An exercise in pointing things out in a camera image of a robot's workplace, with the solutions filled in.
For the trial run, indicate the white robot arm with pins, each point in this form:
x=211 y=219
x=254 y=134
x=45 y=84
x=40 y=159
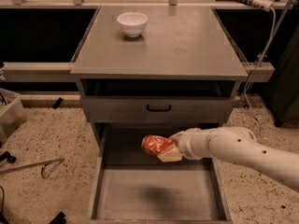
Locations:
x=238 y=146

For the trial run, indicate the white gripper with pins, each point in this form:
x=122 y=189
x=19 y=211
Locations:
x=186 y=144

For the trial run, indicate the metal rod tool on floor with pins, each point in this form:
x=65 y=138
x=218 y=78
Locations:
x=28 y=166

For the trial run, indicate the black object at bottom edge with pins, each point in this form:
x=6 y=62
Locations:
x=59 y=219

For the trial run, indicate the grey metal drawer cabinet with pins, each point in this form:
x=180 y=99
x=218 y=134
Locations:
x=182 y=53

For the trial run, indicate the open grey middle drawer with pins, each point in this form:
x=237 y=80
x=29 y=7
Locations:
x=132 y=187

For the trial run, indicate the clear plastic bin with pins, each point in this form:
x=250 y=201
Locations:
x=12 y=113

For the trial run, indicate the black drawer handle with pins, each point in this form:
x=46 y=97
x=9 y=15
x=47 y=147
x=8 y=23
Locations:
x=159 y=108

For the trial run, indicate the black clamp on floor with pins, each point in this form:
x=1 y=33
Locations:
x=6 y=156

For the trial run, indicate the crushed red coke can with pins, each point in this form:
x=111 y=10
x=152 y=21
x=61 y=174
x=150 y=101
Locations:
x=155 y=145

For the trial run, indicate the small black block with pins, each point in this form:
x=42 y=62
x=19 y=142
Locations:
x=57 y=103

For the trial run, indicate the white ceramic bowl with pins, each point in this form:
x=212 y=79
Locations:
x=132 y=23

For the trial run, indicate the closed grey top drawer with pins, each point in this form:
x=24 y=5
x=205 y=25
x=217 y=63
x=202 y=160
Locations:
x=134 y=110

